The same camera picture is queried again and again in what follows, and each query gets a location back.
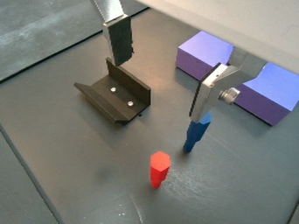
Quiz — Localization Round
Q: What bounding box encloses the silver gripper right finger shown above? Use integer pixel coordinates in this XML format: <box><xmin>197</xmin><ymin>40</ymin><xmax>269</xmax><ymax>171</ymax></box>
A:
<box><xmin>190</xmin><ymin>47</ymin><xmax>267</xmax><ymax>123</ymax></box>

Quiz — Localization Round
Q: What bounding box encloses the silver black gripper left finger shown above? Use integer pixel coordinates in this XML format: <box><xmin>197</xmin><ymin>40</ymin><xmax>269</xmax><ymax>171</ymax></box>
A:
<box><xmin>90</xmin><ymin>0</ymin><xmax>134</xmax><ymax>66</ymax></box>

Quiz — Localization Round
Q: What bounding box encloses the blue hexagonal peg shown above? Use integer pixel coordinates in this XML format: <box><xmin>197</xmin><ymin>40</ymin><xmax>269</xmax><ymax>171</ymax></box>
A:
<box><xmin>183</xmin><ymin>113</ymin><xmax>211</xmax><ymax>153</ymax></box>

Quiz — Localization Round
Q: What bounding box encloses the purple board block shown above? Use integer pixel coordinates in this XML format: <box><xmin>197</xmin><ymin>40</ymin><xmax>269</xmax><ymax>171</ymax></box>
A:
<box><xmin>177</xmin><ymin>31</ymin><xmax>299</xmax><ymax>125</ymax></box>

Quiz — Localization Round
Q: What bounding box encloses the red hexagonal peg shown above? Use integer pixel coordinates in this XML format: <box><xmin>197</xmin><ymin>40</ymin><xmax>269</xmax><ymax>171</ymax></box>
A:
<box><xmin>150</xmin><ymin>151</ymin><xmax>171</xmax><ymax>188</ymax></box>

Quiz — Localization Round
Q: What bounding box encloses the black metal bracket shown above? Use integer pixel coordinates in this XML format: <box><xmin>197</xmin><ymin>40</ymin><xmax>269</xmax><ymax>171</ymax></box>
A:
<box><xmin>74</xmin><ymin>58</ymin><xmax>151</xmax><ymax>124</ymax></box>

